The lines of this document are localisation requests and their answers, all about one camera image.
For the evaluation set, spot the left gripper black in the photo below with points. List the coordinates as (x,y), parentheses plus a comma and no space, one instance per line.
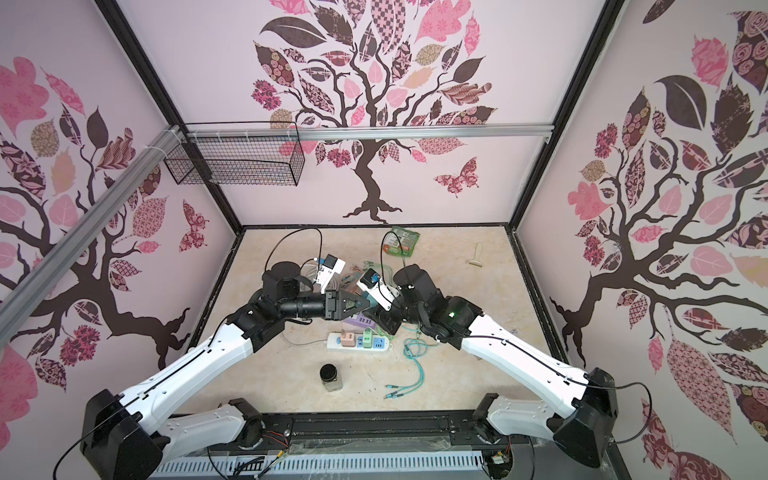
(335,304)

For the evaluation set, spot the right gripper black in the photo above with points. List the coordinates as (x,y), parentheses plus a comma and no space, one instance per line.
(381,316)

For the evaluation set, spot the small green charger plug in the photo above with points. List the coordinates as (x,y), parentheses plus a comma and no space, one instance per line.
(366,340)

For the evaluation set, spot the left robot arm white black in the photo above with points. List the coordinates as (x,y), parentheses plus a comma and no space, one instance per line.
(198,372)

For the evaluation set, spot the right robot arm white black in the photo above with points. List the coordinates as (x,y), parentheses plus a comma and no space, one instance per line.
(575,409)

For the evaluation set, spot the purple power strip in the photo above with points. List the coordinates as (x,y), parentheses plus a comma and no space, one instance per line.
(358,324)

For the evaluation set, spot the white blue power strip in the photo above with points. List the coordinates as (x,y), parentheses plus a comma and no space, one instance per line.
(381,344)

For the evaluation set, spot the green snack packet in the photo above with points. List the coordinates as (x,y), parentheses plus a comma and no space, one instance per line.
(400,242)

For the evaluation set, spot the small wooden brush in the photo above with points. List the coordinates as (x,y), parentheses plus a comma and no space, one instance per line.
(476,260)

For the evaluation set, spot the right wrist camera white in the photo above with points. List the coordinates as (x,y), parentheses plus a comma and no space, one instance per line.
(373,284)

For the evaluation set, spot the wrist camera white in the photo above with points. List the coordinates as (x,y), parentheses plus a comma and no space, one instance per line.
(373,284)
(327,269)

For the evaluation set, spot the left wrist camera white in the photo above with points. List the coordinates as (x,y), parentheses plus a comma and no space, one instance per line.
(327,269)

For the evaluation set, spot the white slotted cable duct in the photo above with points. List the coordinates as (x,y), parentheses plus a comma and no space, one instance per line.
(317,466)

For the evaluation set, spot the black wire mesh basket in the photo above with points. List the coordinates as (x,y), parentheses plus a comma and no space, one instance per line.
(252,153)

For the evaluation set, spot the aluminium rail bar left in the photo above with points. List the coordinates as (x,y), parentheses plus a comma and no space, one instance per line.
(24,299)

